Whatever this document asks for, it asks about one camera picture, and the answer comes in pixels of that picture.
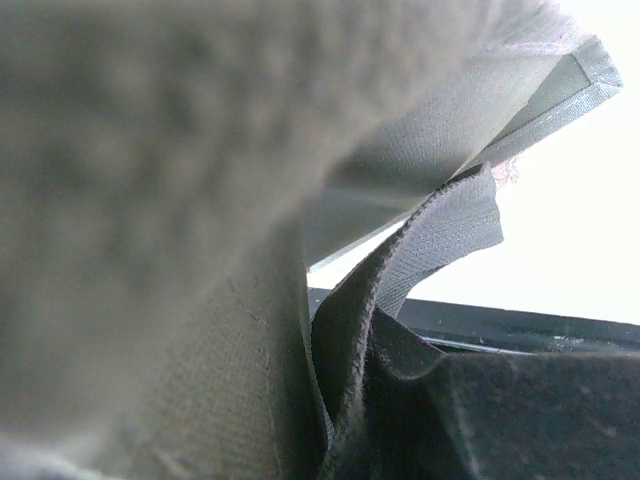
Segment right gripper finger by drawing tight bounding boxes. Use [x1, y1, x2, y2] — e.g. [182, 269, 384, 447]
[349, 312, 639, 479]

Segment green canvas bag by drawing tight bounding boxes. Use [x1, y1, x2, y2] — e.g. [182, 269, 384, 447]
[1, 1, 592, 479]

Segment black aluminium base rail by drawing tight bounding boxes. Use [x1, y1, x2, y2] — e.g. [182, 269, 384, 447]
[307, 287, 640, 356]

